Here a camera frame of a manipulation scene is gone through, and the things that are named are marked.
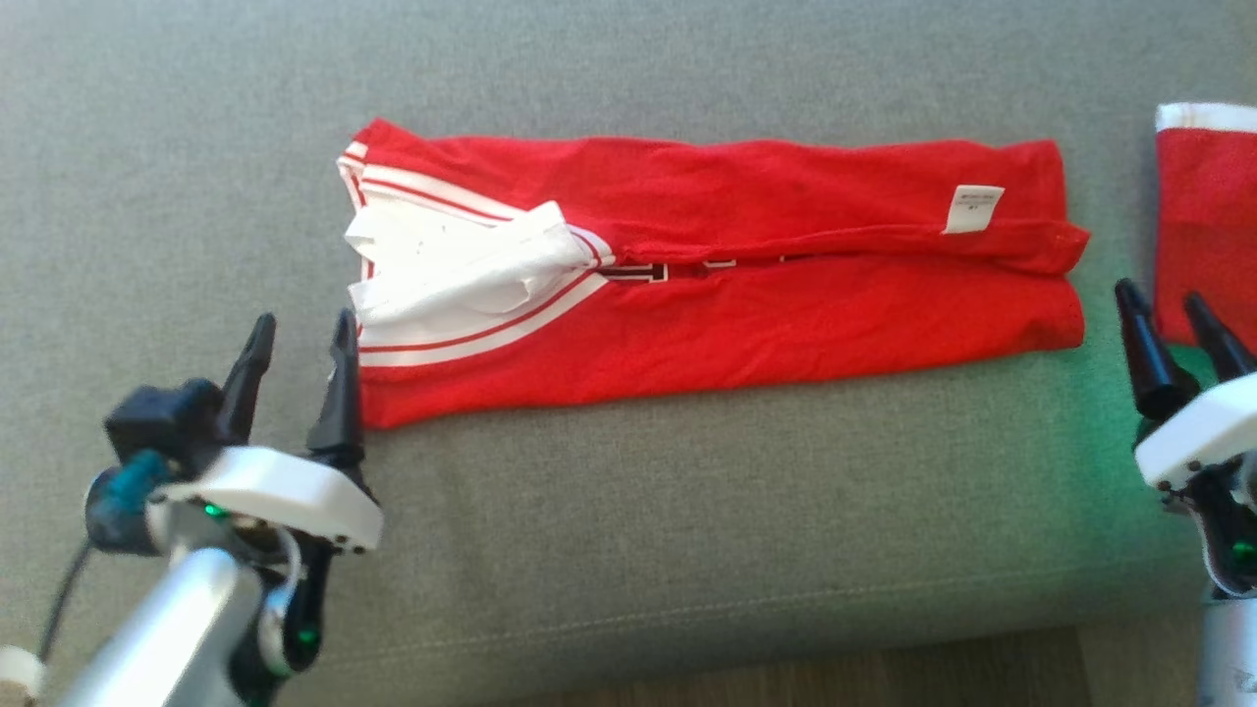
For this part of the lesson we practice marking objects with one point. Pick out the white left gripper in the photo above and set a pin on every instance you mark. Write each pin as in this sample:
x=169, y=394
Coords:
x=285, y=491

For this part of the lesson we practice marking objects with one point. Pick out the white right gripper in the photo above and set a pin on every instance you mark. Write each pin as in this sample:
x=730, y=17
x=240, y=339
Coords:
x=1208, y=432

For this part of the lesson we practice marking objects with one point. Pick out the red white shorts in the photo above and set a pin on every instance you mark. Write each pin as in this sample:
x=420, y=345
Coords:
x=1213, y=226

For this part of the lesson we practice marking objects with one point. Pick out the red white basketball jersey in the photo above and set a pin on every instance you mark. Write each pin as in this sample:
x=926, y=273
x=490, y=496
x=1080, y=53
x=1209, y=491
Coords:
x=786, y=324

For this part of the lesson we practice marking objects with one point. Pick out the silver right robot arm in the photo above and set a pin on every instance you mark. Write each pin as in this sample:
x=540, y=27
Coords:
x=1232, y=658

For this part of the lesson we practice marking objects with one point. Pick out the grey sofa seat cushion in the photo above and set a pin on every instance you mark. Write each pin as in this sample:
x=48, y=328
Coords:
x=687, y=511

